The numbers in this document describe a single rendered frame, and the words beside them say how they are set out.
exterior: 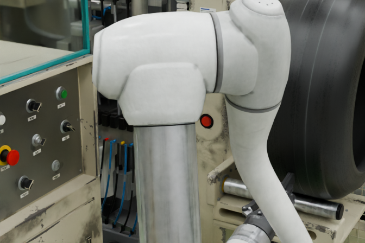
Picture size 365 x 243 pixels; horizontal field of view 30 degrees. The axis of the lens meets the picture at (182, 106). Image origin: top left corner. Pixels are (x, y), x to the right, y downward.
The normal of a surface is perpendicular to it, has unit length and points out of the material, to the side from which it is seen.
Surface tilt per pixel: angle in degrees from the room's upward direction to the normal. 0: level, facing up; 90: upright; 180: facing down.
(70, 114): 90
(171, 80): 77
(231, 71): 104
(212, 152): 90
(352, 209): 0
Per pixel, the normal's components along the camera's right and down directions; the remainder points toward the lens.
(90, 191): 0.87, 0.16
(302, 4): -0.26, -0.65
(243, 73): 0.29, 0.59
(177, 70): 0.17, 0.11
